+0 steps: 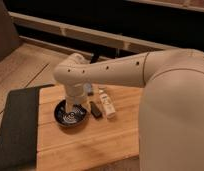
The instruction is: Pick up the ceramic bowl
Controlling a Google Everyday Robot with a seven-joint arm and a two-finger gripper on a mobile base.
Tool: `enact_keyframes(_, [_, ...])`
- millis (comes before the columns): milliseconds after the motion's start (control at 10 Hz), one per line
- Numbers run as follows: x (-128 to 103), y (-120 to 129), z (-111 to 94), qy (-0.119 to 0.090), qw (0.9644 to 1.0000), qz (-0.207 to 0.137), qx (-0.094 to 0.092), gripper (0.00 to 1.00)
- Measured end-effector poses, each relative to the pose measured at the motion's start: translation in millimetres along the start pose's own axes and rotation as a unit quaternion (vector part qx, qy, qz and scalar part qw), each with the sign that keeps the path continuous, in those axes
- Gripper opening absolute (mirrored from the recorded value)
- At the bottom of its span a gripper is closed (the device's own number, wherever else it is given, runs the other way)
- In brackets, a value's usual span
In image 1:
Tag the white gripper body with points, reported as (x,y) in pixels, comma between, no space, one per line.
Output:
(75,95)

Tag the dark ceramic bowl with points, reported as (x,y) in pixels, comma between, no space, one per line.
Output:
(72,118)

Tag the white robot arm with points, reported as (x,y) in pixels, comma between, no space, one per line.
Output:
(171,110)

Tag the small grey object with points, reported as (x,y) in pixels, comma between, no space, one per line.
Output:
(89,89)

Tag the small black box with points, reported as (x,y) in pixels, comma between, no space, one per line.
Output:
(95,111)

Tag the white bottle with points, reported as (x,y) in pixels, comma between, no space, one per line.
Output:
(107,104)

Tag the black furniture leg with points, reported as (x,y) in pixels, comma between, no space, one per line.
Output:
(94,58)

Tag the wooden board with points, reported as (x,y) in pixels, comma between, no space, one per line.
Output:
(92,143)

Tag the dark grey mat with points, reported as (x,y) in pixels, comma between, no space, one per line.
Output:
(18,131)

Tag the white wooden shelf rail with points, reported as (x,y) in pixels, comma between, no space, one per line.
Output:
(89,35)

